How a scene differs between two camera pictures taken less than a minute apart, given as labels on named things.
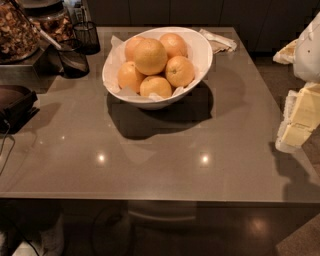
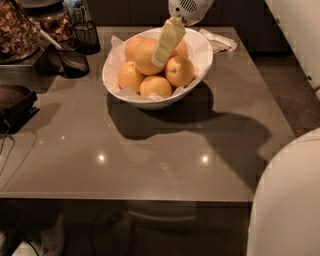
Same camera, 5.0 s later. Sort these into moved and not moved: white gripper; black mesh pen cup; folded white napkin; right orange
Moved: white gripper
Not moved: right orange; folded white napkin; black mesh pen cup
